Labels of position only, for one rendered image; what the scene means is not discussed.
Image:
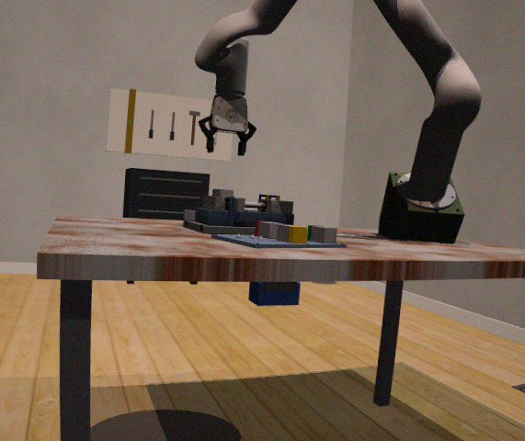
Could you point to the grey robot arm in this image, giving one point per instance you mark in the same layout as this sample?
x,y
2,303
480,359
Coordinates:
x,y
456,91

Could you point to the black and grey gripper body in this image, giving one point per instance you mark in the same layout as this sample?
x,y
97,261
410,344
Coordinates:
x,y
229,112

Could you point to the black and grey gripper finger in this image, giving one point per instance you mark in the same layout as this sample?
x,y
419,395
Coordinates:
x,y
246,137
208,133

